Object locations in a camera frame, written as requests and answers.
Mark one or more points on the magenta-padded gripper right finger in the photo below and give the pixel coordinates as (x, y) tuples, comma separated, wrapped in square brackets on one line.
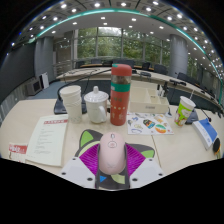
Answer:
[(146, 170)]

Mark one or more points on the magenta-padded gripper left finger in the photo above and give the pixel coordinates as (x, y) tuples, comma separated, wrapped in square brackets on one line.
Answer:
[(78, 170)]

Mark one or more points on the pink computer mouse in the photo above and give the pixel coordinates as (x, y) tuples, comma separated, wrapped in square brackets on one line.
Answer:
[(112, 153)]

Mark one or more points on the black green cat-shaped mouse pad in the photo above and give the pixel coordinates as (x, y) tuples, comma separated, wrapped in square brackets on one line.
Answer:
[(87, 138)]

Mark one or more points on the white document with red header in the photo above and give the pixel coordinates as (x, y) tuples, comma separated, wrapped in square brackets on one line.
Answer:
[(48, 140)]

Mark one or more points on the colourful sticker sheet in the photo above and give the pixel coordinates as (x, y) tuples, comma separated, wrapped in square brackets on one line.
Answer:
[(150, 125)]

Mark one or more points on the beige cardboard box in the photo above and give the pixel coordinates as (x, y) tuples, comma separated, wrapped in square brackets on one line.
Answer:
[(148, 106)]

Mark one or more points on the red and white pamphlet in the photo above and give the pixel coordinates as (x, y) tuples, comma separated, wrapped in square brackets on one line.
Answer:
[(17, 151)]

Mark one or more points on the stack of white paper cups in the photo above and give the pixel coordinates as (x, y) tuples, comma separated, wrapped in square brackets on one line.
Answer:
[(72, 105)]

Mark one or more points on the white lidded ceramic mug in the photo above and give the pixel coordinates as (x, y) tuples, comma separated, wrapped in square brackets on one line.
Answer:
[(96, 106)]

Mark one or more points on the printed paper cup with straw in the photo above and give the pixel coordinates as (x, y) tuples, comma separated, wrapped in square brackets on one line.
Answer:
[(183, 113)]

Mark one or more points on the blue and white book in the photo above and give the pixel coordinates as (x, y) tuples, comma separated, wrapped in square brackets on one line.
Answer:
[(205, 131)]

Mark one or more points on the red bottle with green band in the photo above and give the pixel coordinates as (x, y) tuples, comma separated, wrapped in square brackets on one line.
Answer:
[(120, 96)]

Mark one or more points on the grey box-shaped floor appliance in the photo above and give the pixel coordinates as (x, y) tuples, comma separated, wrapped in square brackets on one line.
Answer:
[(34, 87)]

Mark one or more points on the white leaning board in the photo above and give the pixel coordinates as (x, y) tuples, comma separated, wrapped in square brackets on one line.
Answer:
[(45, 80)]

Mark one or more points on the group of dark office chairs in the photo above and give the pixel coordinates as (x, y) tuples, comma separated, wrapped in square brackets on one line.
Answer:
[(160, 69)]

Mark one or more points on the group of ceiling lights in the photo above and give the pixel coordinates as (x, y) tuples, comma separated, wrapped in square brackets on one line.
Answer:
[(96, 5)]

